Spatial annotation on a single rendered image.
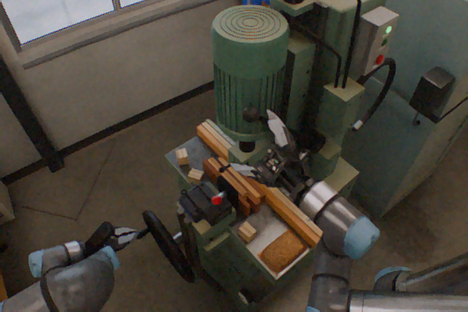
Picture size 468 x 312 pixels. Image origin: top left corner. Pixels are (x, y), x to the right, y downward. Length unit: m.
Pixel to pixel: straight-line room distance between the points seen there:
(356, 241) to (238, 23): 0.51
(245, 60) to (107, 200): 1.77
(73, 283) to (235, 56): 0.54
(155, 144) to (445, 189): 2.05
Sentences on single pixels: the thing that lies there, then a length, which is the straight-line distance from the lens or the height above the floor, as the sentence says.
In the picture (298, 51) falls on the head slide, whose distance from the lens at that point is 0.87.
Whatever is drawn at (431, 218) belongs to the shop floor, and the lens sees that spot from 2.48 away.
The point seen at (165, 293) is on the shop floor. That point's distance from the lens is 2.03.
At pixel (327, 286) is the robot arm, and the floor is 1.25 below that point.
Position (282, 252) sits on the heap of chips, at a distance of 1.06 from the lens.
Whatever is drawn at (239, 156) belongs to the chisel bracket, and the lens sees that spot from 1.07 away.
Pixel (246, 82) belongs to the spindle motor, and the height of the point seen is 1.40.
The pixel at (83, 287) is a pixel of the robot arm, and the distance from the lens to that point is 0.69.
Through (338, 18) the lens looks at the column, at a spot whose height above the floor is 1.50.
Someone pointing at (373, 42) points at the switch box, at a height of 1.43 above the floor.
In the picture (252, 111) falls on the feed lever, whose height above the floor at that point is 1.41.
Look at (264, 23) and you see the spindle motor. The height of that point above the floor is 1.51.
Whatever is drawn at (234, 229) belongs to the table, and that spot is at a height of 0.90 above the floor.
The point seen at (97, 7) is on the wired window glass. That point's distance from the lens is 2.23.
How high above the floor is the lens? 1.91
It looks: 49 degrees down
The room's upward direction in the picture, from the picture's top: straight up
